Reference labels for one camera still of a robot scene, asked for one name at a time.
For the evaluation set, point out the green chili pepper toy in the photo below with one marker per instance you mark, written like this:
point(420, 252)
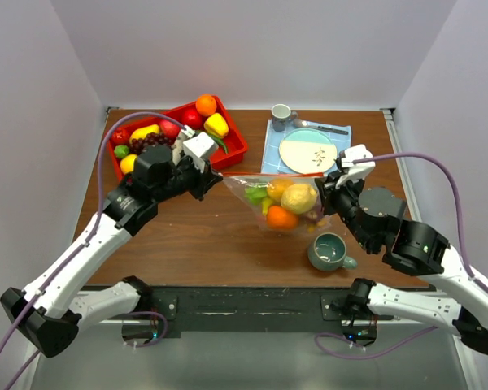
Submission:
point(220, 142)

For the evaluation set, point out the dark red plum toy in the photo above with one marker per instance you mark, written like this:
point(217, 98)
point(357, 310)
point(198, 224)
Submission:
point(314, 215)

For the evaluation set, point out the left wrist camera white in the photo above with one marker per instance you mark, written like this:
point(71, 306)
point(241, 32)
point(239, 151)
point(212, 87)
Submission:
point(197, 145)

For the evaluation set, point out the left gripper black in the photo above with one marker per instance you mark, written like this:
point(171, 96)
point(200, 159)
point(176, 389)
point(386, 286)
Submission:
point(203, 181)

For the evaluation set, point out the grey white cup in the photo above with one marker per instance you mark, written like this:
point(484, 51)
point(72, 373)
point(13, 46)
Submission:
point(281, 116)

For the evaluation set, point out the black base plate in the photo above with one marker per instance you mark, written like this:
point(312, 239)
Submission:
point(247, 309)

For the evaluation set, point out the yellow lemon toy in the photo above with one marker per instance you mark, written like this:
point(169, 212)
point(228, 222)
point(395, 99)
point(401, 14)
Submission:
point(299, 198)

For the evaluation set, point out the blue checked cloth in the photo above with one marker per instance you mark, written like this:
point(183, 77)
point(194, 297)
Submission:
point(272, 162)

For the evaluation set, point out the purple grapes bunch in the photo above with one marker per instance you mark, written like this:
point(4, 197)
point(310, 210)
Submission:
point(140, 142)

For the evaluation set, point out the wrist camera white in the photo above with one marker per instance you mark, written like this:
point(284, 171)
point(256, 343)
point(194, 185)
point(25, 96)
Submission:
point(197, 145)
point(354, 165)

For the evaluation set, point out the green lime toy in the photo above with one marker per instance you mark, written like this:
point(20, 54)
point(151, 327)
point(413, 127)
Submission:
point(121, 151)

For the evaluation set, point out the yellow banana toy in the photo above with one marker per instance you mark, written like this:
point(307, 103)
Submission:
point(265, 204)

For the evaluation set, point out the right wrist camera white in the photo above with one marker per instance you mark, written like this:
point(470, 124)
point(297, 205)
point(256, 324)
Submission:
point(354, 165)

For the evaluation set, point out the clear zip top bag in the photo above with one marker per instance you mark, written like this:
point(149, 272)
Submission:
point(236, 182)

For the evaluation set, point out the red plastic tray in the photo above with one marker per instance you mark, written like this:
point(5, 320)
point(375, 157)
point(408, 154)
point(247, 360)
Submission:
point(234, 141)

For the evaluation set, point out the yellow round fruit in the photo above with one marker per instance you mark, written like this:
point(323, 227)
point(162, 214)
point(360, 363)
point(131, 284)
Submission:
point(127, 163)

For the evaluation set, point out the metal spoon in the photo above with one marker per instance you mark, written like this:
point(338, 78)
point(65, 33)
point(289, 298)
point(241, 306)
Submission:
point(304, 124)

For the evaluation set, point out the aluminium frame rail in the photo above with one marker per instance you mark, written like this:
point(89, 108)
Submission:
point(364, 299)

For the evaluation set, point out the green ceramic mug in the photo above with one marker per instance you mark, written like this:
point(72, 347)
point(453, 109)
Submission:
point(328, 252)

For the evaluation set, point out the yellow pepper toy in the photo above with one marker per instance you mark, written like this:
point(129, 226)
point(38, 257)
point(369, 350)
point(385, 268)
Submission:
point(216, 125)

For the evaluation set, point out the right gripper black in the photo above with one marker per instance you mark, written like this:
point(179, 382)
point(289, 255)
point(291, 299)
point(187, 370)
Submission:
point(328, 192)

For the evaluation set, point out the orange pretzel snack toy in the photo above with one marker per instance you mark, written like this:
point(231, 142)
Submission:
point(315, 225)

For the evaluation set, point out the blue cream plate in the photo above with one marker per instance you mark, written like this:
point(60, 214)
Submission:
point(307, 151)

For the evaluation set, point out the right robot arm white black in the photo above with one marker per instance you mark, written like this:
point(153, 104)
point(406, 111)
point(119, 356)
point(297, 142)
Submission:
point(375, 217)

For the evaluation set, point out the green bell pepper toy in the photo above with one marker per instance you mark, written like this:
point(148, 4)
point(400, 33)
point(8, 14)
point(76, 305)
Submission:
point(255, 194)

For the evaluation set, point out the orange fruit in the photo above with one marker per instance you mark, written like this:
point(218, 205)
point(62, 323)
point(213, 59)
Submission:
point(206, 105)

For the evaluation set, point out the orange yellow mango toy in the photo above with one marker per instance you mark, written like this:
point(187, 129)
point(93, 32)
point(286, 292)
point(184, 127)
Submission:
point(277, 187)

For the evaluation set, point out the orange tangerine toy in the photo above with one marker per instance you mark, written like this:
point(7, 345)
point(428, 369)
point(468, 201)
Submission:
point(279, 218)

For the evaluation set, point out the red apple toy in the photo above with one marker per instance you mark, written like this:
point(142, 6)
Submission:
point(192, 118)

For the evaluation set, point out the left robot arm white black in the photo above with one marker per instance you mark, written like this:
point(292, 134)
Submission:
point(125, 211)

